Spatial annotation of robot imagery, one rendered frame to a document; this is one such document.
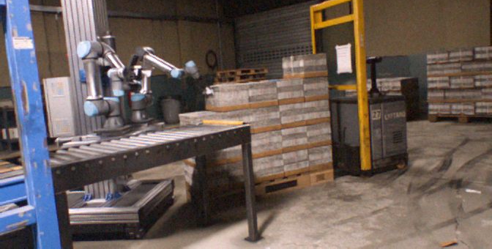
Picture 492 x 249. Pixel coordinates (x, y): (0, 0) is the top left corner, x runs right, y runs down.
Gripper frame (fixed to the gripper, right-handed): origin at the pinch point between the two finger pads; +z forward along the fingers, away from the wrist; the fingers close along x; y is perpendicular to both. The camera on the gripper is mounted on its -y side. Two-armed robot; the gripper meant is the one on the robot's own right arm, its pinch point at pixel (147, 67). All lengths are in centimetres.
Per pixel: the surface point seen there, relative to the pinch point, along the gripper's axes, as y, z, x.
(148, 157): 53, 33, 29
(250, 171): 69, 47, -48
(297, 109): 24, 27, -166
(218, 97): 14, -16, -97
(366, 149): 65, 77, -218
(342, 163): 81, 50, -225
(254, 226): 108, 47, -54
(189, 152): 53, 38, 3
